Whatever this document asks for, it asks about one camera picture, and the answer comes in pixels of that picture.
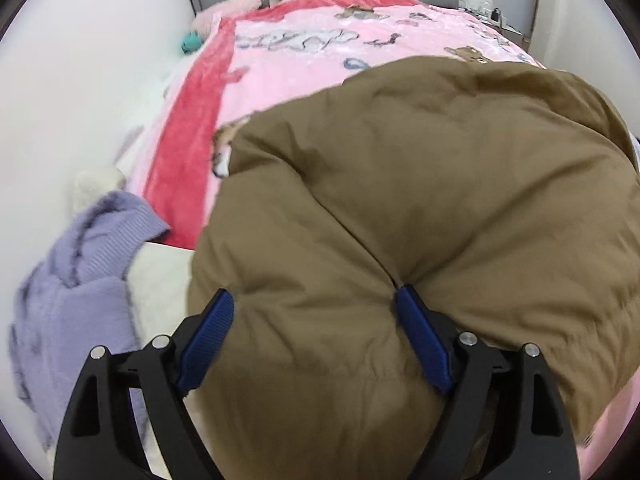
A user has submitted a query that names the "brown hooded puffer jacket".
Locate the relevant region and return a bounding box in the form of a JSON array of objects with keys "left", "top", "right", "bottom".
[{"left": 188, "top": 58, "right": 639, "bottom": 479}]

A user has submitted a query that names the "lavender knit sweater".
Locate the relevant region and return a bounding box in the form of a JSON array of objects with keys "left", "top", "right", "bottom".
[{"left": 9, "top": 191, "right": 169, "bottom": 450}]

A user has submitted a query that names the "cream white garment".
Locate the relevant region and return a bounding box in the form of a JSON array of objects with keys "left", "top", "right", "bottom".
[{"left": 69, "top": 164, "right": 212, "bottom": 480}]

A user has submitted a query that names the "grey bedside table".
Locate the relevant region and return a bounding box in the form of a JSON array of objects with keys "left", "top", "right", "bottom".
[{"left": 463, "top": 8, "right": 530, "bottom": 53}]

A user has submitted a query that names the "teal small toy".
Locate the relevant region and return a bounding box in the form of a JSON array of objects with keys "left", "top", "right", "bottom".
[{"left": 181, "top": 30, "right": 204, "bottom": 55}]

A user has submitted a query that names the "pink cartoon fleece blanket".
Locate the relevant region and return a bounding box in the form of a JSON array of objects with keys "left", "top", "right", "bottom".
[{"left": 129, "top": 0, "right": 639, "bottom": 478}]

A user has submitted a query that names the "pink plush pillow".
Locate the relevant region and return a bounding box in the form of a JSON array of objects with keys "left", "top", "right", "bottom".
[{"left": 191, "top": 0, "right": 266, "bottom": 40}]

